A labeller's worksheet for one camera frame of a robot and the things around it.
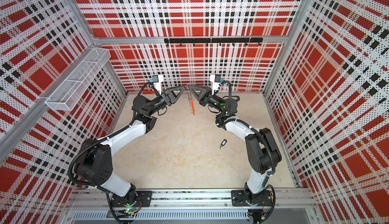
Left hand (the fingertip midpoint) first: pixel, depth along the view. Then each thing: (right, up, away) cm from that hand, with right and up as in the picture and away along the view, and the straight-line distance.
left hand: (185, 89), depth 67 cm
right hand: (+1, +1, -2) cm, 3 cm away
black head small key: (+21, -30, +26) cm, 45 cm away
